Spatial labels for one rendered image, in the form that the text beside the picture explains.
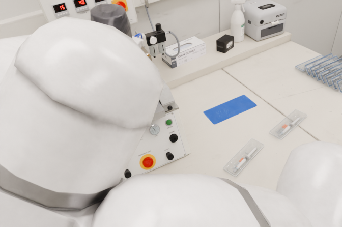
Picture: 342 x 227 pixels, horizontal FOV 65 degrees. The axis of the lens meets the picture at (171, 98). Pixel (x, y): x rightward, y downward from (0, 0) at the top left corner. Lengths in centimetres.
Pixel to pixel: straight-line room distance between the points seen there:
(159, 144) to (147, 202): 85
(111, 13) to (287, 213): 48
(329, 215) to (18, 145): 31
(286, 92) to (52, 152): 126
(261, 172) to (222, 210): 84
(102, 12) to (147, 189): 47
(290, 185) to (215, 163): 68
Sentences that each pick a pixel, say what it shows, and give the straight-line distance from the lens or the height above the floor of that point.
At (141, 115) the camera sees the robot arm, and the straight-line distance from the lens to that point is 18.
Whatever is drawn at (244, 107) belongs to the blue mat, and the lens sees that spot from 126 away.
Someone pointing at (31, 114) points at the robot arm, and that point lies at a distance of 17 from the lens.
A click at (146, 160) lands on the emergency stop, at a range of 101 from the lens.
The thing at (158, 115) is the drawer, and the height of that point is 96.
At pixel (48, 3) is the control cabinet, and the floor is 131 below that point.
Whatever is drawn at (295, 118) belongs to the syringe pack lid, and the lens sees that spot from 120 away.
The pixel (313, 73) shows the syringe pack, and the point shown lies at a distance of 146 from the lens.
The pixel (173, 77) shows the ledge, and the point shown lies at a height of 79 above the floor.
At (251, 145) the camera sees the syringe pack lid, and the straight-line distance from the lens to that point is 107.
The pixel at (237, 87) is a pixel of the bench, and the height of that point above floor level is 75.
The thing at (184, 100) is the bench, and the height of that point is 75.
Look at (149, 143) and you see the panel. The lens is 100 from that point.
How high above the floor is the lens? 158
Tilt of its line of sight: 38 degrees down
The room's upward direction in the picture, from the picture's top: 10 degrees counter-clockwise
